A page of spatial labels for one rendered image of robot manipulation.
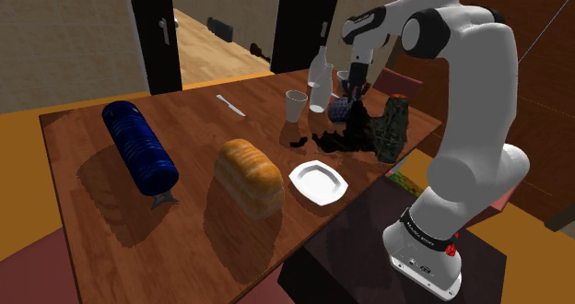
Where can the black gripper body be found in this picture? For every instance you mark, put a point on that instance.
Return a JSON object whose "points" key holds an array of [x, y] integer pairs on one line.
{"points": [[359, 76]]}

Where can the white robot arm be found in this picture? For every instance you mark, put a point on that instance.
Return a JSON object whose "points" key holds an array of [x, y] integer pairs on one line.
{"points": [[476, 114]]}

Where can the small white cup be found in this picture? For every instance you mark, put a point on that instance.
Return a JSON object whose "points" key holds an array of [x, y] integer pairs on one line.
{"points": [[342, 76]]}

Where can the dark blue bumpy jar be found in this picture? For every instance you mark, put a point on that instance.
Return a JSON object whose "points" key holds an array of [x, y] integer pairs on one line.
{"points": [[339, 110]]}

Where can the clear glass vase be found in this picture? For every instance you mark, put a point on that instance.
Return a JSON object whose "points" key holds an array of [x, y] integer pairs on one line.
{"points": [[322, 92]]}

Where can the clear glass bottle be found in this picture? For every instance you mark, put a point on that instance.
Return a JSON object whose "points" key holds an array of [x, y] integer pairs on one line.
{"points": [[317, 67]]}

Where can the dark green orange-topped object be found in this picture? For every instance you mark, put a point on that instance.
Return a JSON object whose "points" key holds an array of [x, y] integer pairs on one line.
{"points": [[391, 128]]}

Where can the white octagonal plate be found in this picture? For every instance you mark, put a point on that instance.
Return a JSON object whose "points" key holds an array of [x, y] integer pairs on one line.
{"points": [[318, 182]]}

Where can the silver table knife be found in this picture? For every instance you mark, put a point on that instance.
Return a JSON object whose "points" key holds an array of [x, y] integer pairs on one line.
{"points": [[230, 105]]}

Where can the golden bread loaf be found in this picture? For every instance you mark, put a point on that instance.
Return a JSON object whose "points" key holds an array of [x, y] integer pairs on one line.
{"points": [[247, 175]]}

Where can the dark robot stand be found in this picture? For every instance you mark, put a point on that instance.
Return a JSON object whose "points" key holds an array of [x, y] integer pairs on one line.
{"points": [[359, 249]]}

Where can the brown wooden table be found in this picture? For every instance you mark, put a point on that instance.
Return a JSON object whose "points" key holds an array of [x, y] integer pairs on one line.
{"points": [[193, 128]]}

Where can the blue ribbed bottle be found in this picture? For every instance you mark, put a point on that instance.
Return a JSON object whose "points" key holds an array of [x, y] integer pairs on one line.
{"points": [[139, 146]]}

